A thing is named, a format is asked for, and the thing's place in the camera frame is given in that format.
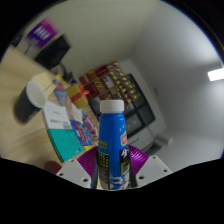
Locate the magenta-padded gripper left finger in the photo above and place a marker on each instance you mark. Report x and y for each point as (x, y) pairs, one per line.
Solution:
(75, 171)

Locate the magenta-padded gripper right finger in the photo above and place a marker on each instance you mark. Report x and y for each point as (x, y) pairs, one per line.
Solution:
(153, 170)

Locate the blue drink bottle white cap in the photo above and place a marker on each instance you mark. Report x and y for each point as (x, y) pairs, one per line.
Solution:
(112, 140)

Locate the flat round red coaster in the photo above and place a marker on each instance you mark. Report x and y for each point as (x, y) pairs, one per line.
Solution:
(51, 166)

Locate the orange yellow book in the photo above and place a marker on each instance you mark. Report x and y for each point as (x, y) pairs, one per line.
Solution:
(88, 147)

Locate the teal book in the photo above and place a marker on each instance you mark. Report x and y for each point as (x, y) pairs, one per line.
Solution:
(65, 145)

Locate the blue colourful book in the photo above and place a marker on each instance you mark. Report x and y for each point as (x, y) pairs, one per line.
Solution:
(81, 133)

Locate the pink box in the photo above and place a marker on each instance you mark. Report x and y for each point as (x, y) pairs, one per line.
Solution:
(90, 125)

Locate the dark glass door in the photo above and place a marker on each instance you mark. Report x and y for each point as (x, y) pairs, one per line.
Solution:
(140, 116)

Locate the colourful magazine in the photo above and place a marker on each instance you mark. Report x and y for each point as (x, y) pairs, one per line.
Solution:
(60, 93)

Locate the black mug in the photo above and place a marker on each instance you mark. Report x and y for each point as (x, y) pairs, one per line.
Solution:
(25, 106)

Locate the wooden shelf unit with trophies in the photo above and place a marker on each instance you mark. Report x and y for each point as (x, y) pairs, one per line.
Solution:
(110, 83)

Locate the white ceiling light panel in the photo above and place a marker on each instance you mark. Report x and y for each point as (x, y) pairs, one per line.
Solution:
(216, 74)

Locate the black office chair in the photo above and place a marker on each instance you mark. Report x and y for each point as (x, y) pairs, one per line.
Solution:
(53, 52)

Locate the purple sign board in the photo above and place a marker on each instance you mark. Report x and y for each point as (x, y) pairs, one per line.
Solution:
(41, 32)

